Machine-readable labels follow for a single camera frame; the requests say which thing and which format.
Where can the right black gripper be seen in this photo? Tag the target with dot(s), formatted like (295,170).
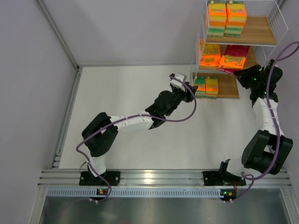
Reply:
(244,76)

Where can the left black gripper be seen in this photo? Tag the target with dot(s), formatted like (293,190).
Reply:
(187,92)

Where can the pink Scrub Mommy box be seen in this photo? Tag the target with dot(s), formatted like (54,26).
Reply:
(233,58)

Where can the green sponge orange pack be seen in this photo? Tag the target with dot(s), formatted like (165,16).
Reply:
(201,87)

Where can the Sponge Daddy yellow sponge box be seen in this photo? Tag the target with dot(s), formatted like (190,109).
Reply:
(212,87)

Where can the Scrub Daddy orange box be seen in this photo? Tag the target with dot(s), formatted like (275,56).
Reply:
(210,54)

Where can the yellow sponge pack green box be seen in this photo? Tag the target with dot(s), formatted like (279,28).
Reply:
(216,18)

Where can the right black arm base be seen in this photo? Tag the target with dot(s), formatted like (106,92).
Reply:
(222,177)

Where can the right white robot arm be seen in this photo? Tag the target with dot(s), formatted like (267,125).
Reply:
(269,148)

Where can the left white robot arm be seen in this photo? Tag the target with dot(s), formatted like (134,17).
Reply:
(100,134)

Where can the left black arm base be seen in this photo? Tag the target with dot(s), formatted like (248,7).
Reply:
(88,179)

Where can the bottom wooden shelf board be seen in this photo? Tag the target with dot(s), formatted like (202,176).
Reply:
(227,85)

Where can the top wooden shelf board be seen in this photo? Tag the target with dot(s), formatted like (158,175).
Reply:
(257,31)

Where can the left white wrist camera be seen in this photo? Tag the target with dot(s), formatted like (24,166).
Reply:
(177,81)

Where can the white wire shelf frame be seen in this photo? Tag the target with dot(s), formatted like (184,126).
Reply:
(261,8)

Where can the corner aluminium frame post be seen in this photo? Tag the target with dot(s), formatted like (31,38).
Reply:
(45,11)

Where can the aluminium mounting rail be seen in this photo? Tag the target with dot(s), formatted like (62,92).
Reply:
(163,178)

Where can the slotted grey cable duct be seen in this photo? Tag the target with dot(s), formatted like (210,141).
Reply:
(141,192)

